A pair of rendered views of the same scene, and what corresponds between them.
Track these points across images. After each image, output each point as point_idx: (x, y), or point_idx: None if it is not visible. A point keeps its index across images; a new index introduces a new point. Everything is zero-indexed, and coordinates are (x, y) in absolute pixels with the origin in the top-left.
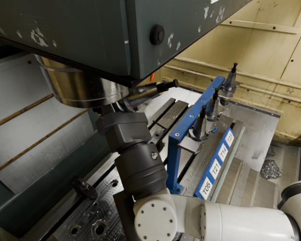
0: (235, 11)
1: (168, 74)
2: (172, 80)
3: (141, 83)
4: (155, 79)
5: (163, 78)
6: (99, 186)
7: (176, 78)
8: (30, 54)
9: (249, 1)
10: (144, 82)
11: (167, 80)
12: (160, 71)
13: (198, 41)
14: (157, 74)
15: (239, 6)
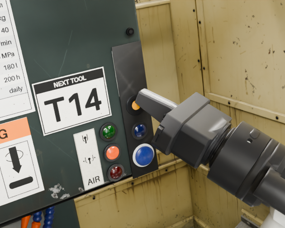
0: (35, 212)
1: (250, 208)
2: (257, 222)
3: (209, 214)
4: (230, 211)
5: (242, 214)
6: None
7: (264, 220)
8: None
9: (95, 189)
10: (214, 212)
11: (250, 219)
12: (237, 197)
13: None
14: (233, 204)
15: (25, 212)
